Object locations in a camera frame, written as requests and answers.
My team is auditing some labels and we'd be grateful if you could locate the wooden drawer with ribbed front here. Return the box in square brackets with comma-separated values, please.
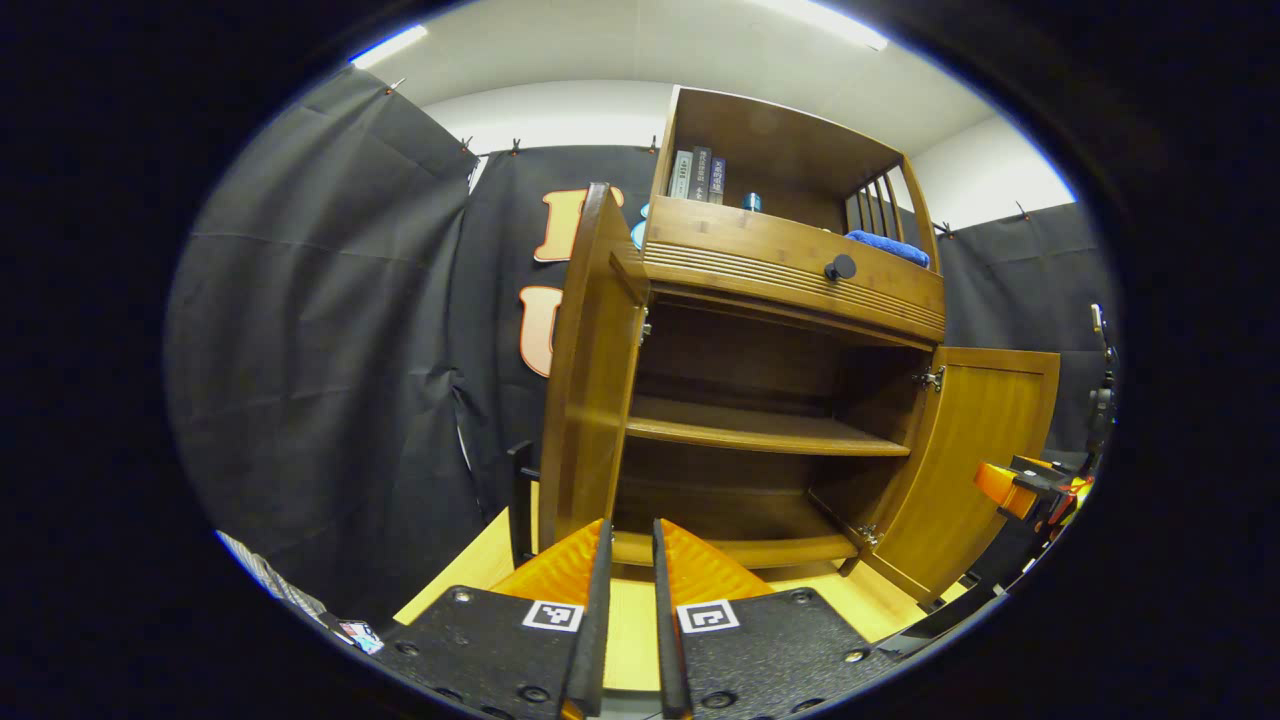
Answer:
[640, 195, 947, 344]

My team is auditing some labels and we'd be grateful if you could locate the person's striped clothing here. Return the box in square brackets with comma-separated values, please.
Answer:
[215, 530, 331, 626]

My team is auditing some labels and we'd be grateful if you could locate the black door handle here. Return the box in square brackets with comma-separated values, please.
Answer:
[507, 440, 541, 568]

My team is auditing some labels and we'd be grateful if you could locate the wooden inner cabinet shelf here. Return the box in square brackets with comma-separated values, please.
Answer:
[625, 395, 911, 458]

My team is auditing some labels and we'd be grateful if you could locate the wooden double-door shoe cabinet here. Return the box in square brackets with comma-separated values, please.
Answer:
[610, 85, 948, 591]

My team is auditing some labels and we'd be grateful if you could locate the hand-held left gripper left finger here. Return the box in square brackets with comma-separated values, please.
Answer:
[372, 517, 614, 720]

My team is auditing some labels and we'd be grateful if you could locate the blue folded towel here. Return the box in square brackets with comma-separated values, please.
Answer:
[846, 230, 931, 269]

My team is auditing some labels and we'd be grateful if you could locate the wooden cabinet door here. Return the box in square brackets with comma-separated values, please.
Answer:
[540, 182, 653, 556]
[840, 345, 1061, 608]

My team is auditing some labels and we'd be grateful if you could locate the black backdrop cloth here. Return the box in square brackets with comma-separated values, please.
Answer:
[165, 65, 1119, 626]

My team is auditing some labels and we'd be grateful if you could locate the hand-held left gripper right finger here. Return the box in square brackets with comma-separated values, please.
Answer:
[652, 517, 906, 720]

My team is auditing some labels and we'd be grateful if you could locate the small ceiling light strip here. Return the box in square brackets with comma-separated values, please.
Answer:
[350, 25, 429, 69]

